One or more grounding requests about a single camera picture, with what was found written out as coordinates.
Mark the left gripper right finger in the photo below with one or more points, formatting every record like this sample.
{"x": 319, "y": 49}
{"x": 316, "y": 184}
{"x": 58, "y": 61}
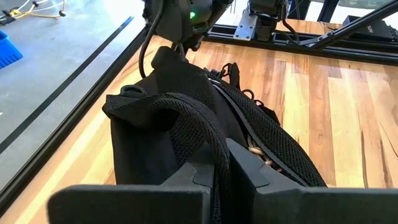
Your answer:
{"x": 311, "y": 207}

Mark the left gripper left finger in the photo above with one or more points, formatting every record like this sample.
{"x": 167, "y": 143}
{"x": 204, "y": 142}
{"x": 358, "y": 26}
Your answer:
{"x": 133, "y": 205}

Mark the black backpack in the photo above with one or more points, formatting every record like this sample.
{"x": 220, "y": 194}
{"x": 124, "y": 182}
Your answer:
{"x": 149, "y": 140}

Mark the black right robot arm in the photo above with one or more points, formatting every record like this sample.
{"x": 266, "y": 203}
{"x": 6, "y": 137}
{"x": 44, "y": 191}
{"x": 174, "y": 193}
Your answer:
{"x": 270, "y": 12}

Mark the blue ribbed floor bin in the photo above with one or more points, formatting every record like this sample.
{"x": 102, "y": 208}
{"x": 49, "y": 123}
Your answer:
{"x": 7, "y": 51}

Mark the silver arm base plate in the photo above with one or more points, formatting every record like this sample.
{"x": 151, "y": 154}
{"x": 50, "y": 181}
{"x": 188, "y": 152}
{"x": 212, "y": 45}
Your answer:
{"x": 245, "y": 26}

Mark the black aluminium table frame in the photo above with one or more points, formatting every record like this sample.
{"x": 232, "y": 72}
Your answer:
{"x": 109, "y": 84}

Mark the black network switch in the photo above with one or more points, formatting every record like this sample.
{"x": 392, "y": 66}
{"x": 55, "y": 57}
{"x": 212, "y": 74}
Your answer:
{"x": 373, "y": 29}

